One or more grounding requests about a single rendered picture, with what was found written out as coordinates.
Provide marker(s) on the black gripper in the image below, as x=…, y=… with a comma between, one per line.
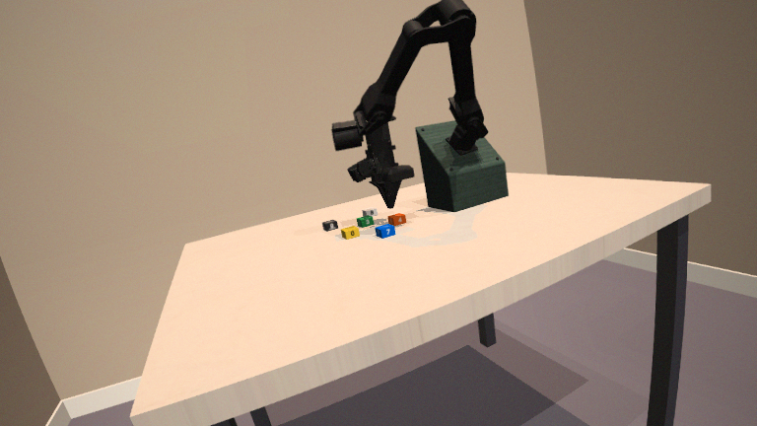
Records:
x=389, y=181

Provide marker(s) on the green block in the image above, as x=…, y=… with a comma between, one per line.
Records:
x=365, y=221

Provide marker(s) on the orange block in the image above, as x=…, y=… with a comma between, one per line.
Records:
x=396, y=219

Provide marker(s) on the yellow block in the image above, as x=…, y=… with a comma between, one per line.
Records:
x=350, y=232

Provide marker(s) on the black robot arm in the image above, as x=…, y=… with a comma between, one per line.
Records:
x=371, y=116

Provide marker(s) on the blue block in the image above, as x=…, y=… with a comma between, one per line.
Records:
x=385, y=231

